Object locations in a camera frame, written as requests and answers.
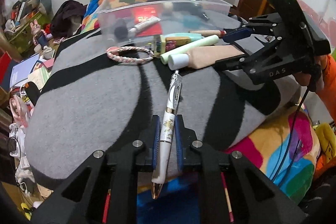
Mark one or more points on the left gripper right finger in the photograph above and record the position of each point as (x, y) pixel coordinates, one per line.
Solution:
(230, 188)

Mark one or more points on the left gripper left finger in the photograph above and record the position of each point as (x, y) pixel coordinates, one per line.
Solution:
(103, 189)

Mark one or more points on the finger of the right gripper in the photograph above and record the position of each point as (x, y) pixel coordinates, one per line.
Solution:
(233, 35)
(232, 63)

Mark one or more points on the pale green stick tube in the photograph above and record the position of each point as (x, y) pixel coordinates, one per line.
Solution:
(207, 41)

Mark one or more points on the beige tube red band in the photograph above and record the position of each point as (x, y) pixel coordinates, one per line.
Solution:
(205, 33)

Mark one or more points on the beige cosmetic tube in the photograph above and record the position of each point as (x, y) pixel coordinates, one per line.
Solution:
(201, 57)

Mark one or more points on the mint green bottle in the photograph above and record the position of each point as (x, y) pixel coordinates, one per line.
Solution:
(193, 36)

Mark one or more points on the large tan eraser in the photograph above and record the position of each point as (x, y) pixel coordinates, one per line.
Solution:
(175, 42)

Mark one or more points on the white decorated pen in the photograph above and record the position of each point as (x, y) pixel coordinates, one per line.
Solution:
(163, 139)

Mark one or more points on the mahjong tile keychain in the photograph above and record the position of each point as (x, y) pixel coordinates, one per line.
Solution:
(159, 45)

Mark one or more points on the red packet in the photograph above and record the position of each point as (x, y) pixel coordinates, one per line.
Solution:
(142, 13)

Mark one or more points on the dark green glass bottle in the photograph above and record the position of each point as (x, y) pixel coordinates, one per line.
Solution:
(196, 9)

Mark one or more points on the white ointment tube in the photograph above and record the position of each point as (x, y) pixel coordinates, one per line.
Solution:
(143, 25)

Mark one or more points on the purple spray bottle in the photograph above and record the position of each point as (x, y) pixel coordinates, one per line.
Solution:
(120, 30)

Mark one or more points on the person right hand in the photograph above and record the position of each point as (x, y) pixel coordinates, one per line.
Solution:
(305, 79)

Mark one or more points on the grey black blanket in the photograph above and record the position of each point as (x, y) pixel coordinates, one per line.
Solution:
(90, 103)

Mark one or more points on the clear plastic storage box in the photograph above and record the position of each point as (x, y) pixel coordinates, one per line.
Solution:
(174, 19)

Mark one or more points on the blue white booklet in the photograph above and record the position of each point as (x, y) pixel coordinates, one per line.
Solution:
(21, 71)

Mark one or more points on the red box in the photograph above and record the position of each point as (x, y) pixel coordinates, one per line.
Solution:
(4, 63)

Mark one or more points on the pink bunny toy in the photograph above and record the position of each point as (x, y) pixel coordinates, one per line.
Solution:
(39, 35)

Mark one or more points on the dark purple clothes pile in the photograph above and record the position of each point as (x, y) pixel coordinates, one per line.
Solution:
(63, 21)

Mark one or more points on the green storage bag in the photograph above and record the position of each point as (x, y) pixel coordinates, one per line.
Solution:
(21, 38)

